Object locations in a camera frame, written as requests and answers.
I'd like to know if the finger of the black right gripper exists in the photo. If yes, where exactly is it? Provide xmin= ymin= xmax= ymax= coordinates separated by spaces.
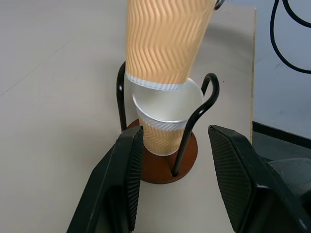
xmin=208 ymin=125 xmax=311 ymax=233

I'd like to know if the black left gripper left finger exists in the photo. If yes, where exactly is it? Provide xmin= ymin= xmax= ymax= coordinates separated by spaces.
xmin=66 ymin=126 xmax=144 ymax=233

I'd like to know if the tan ribbed paper cup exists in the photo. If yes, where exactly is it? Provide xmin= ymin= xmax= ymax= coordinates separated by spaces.
xmin=132 ymin=78 xmax=205 ymax=156
xmin=124 ymin=0 xmax=217 ymax=92

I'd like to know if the black rounded robot part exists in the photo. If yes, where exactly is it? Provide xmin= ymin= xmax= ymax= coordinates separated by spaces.
xmin=261 ymin=157 xmax=311 ymax=220

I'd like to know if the wire cup holder wooden base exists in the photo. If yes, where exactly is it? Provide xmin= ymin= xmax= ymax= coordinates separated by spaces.
xmin=116 ymin=61 xmax=221 ymax=185

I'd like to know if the black cable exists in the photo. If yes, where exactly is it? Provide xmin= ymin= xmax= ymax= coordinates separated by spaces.
xmin=269 ymin=0 xmax=311 ymax=74

